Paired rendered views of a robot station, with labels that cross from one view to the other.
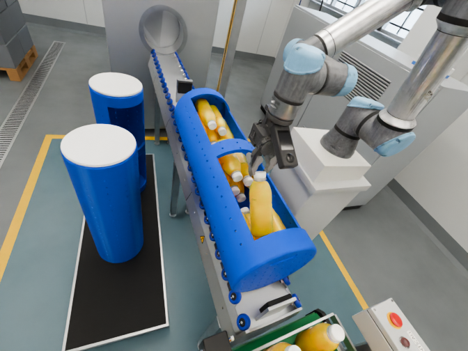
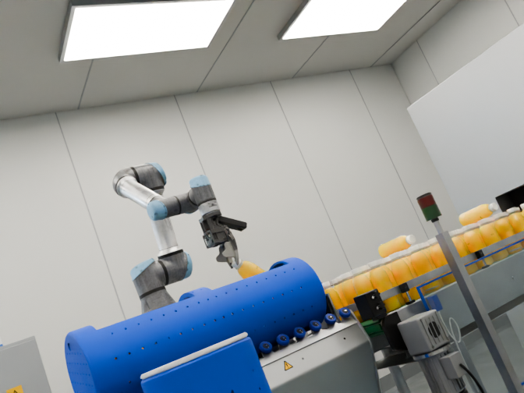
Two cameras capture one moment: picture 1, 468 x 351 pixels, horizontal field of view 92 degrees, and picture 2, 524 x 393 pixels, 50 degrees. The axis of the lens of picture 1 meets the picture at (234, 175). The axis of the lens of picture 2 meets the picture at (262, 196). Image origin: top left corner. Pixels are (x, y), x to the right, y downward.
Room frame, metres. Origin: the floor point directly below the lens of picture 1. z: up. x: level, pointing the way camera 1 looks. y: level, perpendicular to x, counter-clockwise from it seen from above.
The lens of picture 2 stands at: (0.39, 2.00, 1.04)
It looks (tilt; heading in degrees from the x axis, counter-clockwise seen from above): 12 degrees up; 269
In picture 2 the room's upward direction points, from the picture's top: 22 degrees counter-clockwise
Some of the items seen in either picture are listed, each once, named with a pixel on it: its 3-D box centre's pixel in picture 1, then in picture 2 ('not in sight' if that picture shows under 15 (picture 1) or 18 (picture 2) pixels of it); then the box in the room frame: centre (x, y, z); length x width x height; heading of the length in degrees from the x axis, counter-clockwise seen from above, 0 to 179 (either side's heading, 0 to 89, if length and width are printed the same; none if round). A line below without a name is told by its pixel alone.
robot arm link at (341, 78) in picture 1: (326, 76); (189, 202); (0.61, -0.13, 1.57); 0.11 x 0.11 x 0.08; 34
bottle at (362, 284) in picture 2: not in sight; (366, 294); (0.11, -0.22, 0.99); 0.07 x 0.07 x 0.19
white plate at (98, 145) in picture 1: (100, 143); (195, 355); (0.66, 0.58, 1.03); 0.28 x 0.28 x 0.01
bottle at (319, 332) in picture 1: (318, 340); (334, 306); (0.23, -0.40, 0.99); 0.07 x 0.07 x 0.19
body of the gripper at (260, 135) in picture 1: (271, 131); (215, 229); (0.55, -0.06, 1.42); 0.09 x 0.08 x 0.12; 34
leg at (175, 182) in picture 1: (175, 191); not in sight; (1.10, 0.39, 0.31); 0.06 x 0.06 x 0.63; 34
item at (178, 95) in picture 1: (184, 91); not in sight; (1.38, 0.50, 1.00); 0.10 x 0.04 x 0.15; 124
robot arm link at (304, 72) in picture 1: (299, 74); (202, 191); (0.54, -0.06, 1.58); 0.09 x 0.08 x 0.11; 124
